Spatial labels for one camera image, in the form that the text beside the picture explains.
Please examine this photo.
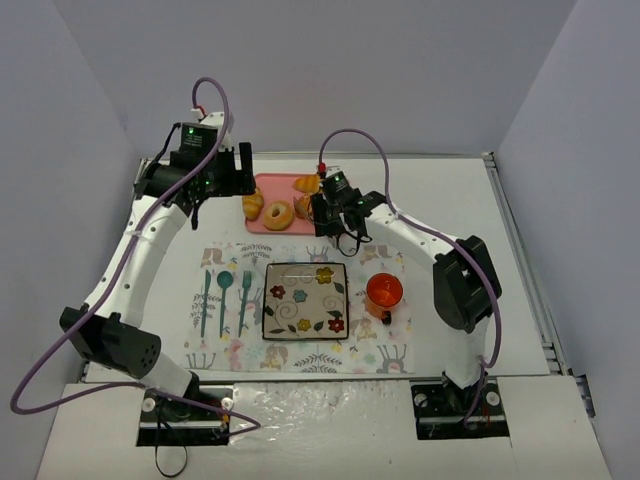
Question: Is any sesame bun bread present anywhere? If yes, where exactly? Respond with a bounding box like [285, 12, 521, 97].
[293, 194, 313, 221]

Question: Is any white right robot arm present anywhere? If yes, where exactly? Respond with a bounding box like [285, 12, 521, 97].
[311, 189, 502, 389]

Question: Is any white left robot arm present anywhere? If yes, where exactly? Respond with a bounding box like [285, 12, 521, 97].
[60, 142, 255, 399]

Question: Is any striped croissant bread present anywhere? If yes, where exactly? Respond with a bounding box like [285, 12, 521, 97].
[293, 174, 321, 195]

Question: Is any striped long bread roll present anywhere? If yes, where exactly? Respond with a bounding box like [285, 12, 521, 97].
[242, 187, 264, 221]

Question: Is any pink plastic tray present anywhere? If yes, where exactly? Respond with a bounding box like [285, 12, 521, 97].
[245, 173, 315, 237]

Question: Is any floral square plate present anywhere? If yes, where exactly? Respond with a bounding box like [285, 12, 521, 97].
[262, 262, 350, 342]

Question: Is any orange translucent cup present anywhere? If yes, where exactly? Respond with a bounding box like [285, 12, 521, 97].
[365, 273, 404, 326]

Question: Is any teal plastic knife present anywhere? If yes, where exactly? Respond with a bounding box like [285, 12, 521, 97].
[200, 270, 211, 340]

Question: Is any teal plastic fork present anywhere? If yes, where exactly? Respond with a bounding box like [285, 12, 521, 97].
[238, 270, 252, 337]

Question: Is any teal plastic spoon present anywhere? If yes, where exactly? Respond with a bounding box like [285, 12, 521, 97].
[216, 270, 234, 337]

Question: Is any animal print placemat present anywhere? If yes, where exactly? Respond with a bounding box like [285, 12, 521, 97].
[181, 242, 415, 375]

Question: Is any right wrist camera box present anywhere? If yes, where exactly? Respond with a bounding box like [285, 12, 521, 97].
[322, 171, 352, 204]

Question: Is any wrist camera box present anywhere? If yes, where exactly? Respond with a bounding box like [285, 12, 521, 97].
[179, 123, 218, 157]
[322, 171, 352, 204]

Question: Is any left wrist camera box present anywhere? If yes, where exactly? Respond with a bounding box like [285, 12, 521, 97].
[179, 123, 218, 157]

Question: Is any sugared ring donut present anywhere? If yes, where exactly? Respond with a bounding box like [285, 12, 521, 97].
[263, 201, 295, 231]

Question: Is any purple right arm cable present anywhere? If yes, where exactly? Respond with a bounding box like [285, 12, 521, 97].
[318, 128, 501, 431]

